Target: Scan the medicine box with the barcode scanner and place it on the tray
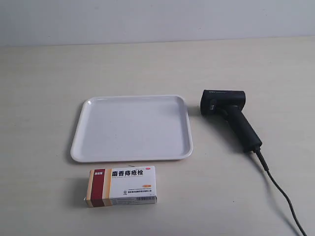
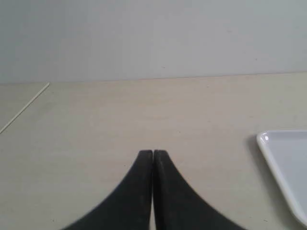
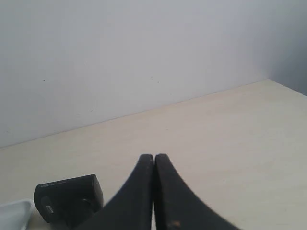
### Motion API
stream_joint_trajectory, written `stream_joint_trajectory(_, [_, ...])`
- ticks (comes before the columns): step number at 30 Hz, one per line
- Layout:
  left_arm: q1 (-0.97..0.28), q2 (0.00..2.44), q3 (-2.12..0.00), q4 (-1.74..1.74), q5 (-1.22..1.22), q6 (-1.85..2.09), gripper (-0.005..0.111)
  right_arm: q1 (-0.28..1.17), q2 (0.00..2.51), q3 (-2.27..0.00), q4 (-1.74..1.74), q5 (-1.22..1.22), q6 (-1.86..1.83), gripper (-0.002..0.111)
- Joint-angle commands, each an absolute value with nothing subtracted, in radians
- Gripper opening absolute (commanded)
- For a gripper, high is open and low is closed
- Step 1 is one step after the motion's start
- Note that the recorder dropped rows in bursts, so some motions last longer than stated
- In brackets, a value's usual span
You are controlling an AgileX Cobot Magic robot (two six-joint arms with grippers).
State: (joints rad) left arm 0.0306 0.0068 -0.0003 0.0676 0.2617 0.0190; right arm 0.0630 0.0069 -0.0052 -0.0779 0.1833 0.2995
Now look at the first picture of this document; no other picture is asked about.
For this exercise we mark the white plastic tray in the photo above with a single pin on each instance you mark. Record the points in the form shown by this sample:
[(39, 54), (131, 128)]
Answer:
[(132, 128)]

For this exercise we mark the white red medicine box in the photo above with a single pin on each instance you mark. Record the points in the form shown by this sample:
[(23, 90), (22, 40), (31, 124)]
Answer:
[(121, 186)]

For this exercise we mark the black handheld barcode scanner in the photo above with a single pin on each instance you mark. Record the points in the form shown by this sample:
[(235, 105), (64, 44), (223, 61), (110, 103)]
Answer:
[(229, 104)]

